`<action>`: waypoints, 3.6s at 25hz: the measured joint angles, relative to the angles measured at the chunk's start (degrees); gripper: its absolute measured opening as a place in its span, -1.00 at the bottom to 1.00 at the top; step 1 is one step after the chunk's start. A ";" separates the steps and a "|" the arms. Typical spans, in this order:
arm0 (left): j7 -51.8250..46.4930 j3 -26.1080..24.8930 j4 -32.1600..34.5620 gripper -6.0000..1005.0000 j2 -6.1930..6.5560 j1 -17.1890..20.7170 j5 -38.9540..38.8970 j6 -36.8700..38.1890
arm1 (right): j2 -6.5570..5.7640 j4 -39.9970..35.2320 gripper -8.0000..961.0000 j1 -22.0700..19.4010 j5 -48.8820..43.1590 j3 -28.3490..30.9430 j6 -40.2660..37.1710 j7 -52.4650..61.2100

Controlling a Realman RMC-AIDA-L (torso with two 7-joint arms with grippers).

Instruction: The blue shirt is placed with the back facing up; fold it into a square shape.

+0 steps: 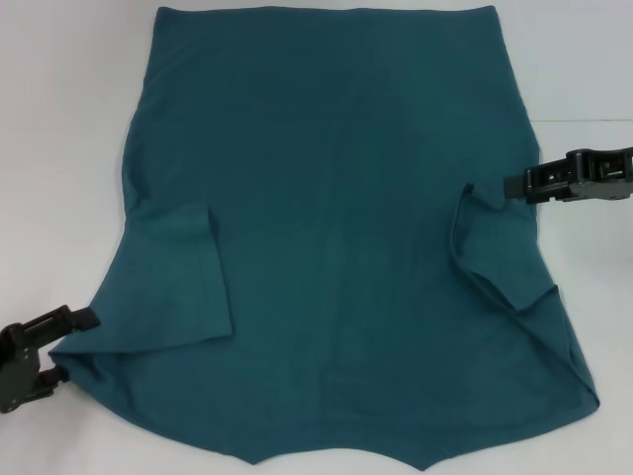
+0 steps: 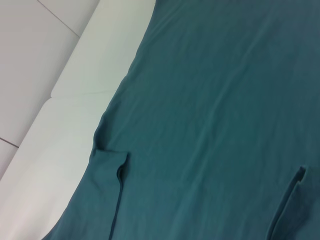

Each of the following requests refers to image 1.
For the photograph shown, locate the teal blue shirt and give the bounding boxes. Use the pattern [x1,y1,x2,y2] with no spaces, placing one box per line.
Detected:
[48,4,602,471]

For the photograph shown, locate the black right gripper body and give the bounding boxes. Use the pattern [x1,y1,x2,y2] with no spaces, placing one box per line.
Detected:
[568,144,633,205]

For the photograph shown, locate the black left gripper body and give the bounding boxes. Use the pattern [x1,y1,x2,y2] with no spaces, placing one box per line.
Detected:
[0,322,39,415]

